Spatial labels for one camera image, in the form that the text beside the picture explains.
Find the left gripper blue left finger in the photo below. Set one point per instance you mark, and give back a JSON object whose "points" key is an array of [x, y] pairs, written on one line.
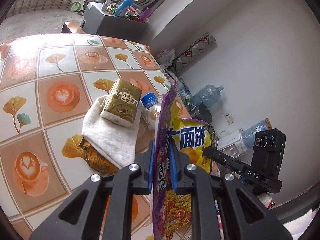
{"points": [[142, 185]]}

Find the white water dispenser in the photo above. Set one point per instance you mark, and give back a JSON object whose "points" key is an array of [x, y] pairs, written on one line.
{"points": [[232, 144]]}

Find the water jug on dispenser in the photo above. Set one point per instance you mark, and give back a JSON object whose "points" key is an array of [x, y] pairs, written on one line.
{"points": [[248, 136]]}

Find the clear plastic water bottle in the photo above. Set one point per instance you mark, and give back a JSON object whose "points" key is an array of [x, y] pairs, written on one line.
{"points": [[152, 112]]}

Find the patterned rolled mat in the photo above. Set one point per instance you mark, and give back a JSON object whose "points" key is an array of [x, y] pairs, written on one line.
{"points": [[192, 52]]}

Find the black rice cooker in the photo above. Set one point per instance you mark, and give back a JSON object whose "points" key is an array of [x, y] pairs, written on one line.
{"points": [[201, 112]]}

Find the purple yellow noodle bag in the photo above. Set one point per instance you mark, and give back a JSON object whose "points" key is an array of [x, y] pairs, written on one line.
{"points": [[179, 142]]}

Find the right white gloved hand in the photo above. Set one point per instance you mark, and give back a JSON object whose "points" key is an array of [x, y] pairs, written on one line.
{"points": [[265, 199]]}

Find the purple cup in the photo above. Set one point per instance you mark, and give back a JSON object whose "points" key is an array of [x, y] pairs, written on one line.
{"points": [[146, 14]]}

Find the large blue water jug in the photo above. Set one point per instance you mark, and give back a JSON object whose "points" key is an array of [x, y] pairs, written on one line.
{"points": [[209, 95]]}

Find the blue detergent bottle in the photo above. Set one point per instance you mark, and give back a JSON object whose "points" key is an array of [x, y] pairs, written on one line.
{"points": [[123, 8]]}

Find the floral coffee pattern tablecloth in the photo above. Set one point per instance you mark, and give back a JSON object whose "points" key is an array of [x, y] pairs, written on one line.
{"points": [[48, 83]]}

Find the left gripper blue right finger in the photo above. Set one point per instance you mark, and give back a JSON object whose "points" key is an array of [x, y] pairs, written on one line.
{"points": [[181, 183]]}

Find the pile of plastic packages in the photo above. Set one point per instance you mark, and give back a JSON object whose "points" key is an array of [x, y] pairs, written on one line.
{"points": [[180, 87]]}

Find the white green paper bag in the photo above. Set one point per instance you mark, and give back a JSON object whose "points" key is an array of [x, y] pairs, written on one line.
{"points": [[76, 5]]}

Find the wall power socket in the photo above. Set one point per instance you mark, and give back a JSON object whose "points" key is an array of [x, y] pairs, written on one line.
{"points": [[228, 117]]}

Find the orange yellow snack packet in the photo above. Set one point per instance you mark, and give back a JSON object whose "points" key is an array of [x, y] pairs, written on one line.
{"points": [[95, 160]]}

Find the grey cabinet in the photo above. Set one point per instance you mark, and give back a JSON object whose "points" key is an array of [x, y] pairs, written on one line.
{"points": [[97, 22]]}

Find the white plastic bag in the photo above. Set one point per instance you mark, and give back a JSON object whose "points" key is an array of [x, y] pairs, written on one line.
{"points": [[166, 57]]}

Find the white towel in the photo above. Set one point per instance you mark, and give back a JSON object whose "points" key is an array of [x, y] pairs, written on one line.
{"points": [[115, 143]]}

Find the gold tissue pack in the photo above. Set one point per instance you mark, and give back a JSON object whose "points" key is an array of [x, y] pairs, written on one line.
{"points": [[121, 105]]}

